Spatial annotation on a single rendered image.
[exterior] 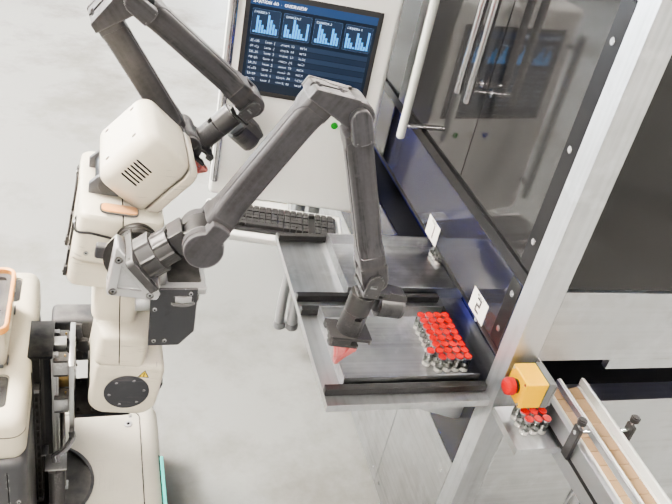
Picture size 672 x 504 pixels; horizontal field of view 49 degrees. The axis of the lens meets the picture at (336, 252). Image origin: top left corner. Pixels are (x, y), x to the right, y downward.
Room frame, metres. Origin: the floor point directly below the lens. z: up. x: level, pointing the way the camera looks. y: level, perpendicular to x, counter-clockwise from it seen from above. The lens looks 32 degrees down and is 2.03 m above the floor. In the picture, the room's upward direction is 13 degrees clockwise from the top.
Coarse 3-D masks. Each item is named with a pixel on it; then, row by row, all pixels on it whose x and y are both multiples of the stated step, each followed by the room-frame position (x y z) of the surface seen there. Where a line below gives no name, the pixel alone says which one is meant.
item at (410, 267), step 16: (336, 240) 1.86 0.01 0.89; (352, 240) 1.87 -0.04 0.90; (384, 240) 1.91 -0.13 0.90; (400, 240) 1.93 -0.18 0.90; (416, 240) 1.94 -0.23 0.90; (336, 256) 1.74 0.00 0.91; (352, 256) 1.81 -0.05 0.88; (400, 256) 1.87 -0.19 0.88; (416, 256) 1.89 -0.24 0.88; (336, 272) 1.71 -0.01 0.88; (352, 272) 1.73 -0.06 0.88; (400, 272) 1.78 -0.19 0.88; (416, 272) 1.80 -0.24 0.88; (432, 272) 1.82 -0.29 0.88; (416, 288) 1.67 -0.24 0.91; (432, 288) 1.69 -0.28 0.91; (448, 288) 1.71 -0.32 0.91
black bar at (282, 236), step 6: (282, 234) 1.81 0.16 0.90; (288, 234) 1.82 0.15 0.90; (294, 234) 1.83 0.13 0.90; (300, 234) 1.84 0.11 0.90; (306, 234) 1.84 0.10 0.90; (312, 234) 1.85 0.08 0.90; (318, 234) 1.86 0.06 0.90; (324, 234) 1.87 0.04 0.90; (282, 240) 1.81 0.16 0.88; (288, 240) 1.81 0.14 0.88; (294, 240) 1.82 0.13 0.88; (300, 240) 1.83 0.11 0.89; (306, 240) 1.83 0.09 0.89; (312, 240) 1.84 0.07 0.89; (318, 240) 1.85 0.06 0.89; (324, 240) 1.85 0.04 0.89
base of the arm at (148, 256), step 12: (132, 240) 1.16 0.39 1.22; (144, 240) 1.15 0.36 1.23; (156, 240) 1.15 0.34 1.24; (132, 252) 1.13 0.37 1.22; (144, 252) 1.13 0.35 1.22; (156, 252) 1.14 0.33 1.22; (168, 252) 1.14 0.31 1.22; (132, 264) 1.10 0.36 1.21; (144, 264) 1.12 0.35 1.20; (156, 264) 1.13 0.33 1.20; (168, 264) 1.15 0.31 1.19; (144, 276) 1.10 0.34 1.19; (156, 276) 1.14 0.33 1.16; (156, 288) 1.11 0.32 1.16
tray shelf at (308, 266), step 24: (288, 264) 1.70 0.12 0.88; (312, 264) 1.73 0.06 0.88; (312, 288) 1.61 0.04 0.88; (336, 288) 1.64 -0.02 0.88; (456, 312) 1.65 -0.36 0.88; (312, 336) 1.42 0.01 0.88; (480, 336) 1.57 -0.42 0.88; (312, 360) 1.34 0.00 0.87; (480, 360) 1.47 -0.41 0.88; (336, 408) 1.20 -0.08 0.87; (360, 408) 1.22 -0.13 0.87; (384, 408) 1.24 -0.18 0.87; (408, 408) 1.26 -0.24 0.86
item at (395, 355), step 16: (320, 320) 1.47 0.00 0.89; (368, 320) 1.53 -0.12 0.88; (384, 320) 1.54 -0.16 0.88; (400, 320) 1.56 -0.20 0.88; (384, 336) 1.48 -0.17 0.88; (400, 336) 1.49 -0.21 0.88; (416, 336) 1.50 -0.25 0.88; (368, 352) 1.40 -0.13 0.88; (384, 352) 1.41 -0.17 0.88; (400, 352) 1.43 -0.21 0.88; (416, 352) 1.44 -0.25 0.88; (336, 368) 1.31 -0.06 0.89; (352, 368) 1.33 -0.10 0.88; (368, 368) 1.34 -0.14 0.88; (384, 368) 1.35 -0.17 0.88; (400, 368) 1.37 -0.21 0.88; (416, 368) 1.38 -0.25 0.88; (432, 368) 1.39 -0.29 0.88
